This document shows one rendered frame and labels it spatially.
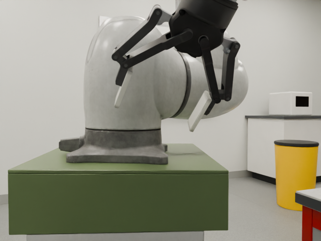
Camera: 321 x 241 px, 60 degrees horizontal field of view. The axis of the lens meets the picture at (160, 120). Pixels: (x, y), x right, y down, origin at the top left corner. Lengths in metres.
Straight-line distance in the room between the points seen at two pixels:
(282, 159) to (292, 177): 0.18
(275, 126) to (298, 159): 0.98
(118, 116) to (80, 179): 0.13
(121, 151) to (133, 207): 0.10
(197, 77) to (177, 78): 0.05
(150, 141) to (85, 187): 0.14
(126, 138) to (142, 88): 0.09
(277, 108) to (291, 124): 0.45
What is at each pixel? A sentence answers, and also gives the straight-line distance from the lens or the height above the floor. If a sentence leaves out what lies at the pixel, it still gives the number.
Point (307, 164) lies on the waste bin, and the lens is 3.01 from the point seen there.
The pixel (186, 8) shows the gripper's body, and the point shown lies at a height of 1.08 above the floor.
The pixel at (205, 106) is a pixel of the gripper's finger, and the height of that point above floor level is 0.96.
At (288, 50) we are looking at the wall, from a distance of 4.91.
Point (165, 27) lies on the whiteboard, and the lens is 3.69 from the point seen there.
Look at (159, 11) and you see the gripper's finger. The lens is 0.40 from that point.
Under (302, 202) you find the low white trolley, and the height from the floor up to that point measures 0.74.
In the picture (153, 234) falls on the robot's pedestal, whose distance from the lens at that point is 0.48.
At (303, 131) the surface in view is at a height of 0.70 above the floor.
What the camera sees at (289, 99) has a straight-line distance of 4.06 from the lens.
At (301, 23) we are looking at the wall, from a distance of 5.20.
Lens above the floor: 0.95
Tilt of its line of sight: 2 degrees down
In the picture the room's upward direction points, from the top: straight up
